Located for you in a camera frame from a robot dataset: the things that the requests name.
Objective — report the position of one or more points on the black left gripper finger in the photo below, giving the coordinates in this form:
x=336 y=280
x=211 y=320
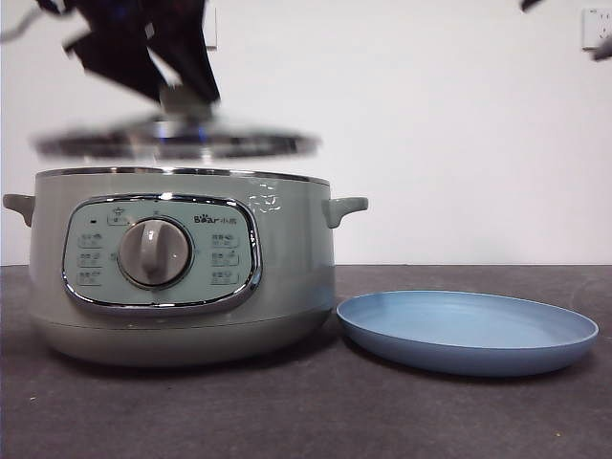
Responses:
x=119 y=64
x=191 y=57

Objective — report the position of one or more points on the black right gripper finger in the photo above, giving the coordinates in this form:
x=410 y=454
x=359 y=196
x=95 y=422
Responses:
x=603 y=53
x=531 y=4

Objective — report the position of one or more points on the glass lid with green knob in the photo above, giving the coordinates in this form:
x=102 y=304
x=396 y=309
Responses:
x=239 y=142

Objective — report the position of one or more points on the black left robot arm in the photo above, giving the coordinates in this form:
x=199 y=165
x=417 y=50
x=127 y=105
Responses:
x=124 y=16

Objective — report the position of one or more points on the pale green electric steamer pot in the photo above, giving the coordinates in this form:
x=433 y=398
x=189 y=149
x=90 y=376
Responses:
x=287 y=248

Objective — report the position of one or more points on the blue plate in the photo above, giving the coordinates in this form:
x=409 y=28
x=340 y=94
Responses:
x=459 y=330

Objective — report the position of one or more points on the white wall socket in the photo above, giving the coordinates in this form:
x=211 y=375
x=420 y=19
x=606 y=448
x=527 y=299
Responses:
x=597 y=28
x=212 y=33

